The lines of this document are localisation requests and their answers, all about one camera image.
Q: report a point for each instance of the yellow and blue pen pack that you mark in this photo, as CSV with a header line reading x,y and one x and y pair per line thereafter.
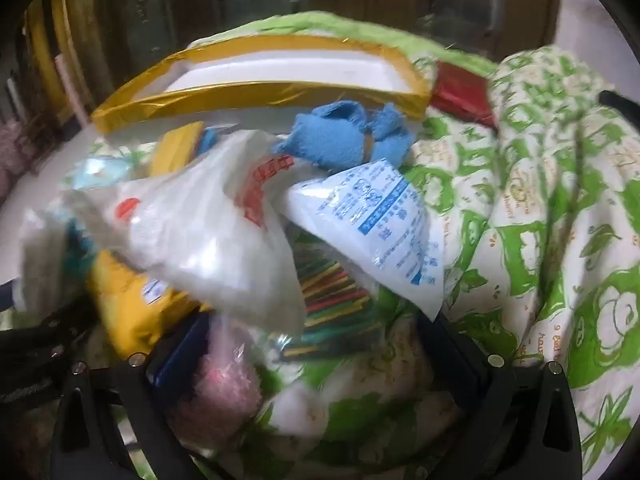
x,y
175,147

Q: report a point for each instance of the white plastic bag red print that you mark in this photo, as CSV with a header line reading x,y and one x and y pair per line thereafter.
x,y
200,240

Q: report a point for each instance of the black rounded object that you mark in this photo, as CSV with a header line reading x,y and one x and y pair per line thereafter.
x,y
620,105

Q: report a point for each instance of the red foil packet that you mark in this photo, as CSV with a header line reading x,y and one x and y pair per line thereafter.
x,y
462,92

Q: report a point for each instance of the teal cartoon toy packet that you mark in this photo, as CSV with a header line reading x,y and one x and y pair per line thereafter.
x,y
97,175

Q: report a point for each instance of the yellow-edged white foam box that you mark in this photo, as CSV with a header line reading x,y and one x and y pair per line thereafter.
x,y
280,67

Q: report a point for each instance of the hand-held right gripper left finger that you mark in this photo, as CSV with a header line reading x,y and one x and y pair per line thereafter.
x,y
181,347

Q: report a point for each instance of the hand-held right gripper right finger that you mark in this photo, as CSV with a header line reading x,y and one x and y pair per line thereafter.
x,y
452,357

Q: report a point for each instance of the bag of coloured sticks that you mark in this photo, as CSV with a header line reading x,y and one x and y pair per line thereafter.
x,y
335,310

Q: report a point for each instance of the white packet blue print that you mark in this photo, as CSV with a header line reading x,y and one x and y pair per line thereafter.
x,y
380,225

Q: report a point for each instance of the golden framed cabinet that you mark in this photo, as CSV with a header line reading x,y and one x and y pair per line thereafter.
x,y
55,45

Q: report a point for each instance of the yellow packet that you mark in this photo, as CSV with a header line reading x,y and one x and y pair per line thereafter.
x,y
132,310

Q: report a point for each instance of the green printed blanket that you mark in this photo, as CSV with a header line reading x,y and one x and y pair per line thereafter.
x,y
540,220

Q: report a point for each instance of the pink plush toy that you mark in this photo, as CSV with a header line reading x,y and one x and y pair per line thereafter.
x,y
225,385

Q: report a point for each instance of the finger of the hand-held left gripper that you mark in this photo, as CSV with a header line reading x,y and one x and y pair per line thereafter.
x,y
55,332

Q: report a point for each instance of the blue knitted cloth toy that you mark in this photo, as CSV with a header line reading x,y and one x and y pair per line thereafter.
x,y
332,135

